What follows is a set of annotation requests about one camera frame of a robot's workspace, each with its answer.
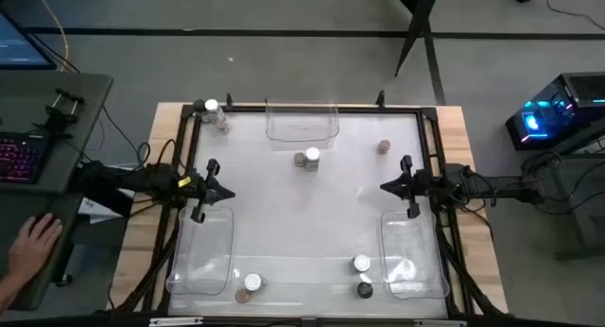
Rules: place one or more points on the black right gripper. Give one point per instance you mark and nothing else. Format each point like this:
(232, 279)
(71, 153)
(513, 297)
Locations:
(420, 185)

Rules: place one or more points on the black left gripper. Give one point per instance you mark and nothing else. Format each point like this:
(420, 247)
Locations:
(201, 191)

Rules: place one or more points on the black-lid green-label spice jar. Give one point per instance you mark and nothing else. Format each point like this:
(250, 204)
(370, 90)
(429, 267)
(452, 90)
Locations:
(199, 105)
(364, 289)

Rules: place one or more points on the person's forearm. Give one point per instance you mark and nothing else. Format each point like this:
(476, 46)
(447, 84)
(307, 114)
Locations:
(7, 291)

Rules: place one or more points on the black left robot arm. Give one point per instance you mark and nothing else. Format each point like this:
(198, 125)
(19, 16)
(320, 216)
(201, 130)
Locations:
(151, 179)

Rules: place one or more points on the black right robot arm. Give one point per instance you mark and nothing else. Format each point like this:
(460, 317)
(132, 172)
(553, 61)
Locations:
(496, 185)

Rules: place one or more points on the yellow tag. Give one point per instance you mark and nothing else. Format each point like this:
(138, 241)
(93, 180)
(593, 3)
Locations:
(184, 181)

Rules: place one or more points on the clear plastic bin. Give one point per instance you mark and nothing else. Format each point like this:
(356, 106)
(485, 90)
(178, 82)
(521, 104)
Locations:
(203, 261)
(416, 251)
(302, 128)

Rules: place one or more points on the black box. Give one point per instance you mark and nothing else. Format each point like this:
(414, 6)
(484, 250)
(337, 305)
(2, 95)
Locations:
(111, 201)

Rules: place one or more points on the dark grey desk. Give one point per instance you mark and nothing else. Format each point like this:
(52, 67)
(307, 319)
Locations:
(85, 91)

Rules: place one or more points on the desk caster wheel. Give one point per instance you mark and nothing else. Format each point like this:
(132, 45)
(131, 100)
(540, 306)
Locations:
(63, 280)

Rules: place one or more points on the black clamp stand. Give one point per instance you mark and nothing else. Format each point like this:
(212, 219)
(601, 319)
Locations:
(61, 110)

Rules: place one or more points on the grey metal stand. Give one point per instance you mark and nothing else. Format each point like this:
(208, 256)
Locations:
(581, 209)

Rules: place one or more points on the person's hand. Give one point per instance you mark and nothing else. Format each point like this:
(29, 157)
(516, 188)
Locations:
(33, 249)

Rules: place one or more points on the backlit computer keyboard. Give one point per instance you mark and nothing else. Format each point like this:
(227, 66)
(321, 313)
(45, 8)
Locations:
(19, 159)

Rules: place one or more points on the black computer tower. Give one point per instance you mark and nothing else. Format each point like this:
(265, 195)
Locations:
(581, 88)

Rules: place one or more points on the computer monitor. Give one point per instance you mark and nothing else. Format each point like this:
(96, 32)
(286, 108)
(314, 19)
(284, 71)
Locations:
(19, 48)

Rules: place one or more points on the silver metal bracket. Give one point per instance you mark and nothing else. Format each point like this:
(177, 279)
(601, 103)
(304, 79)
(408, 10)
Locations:
(175, 321)
(439, 323)

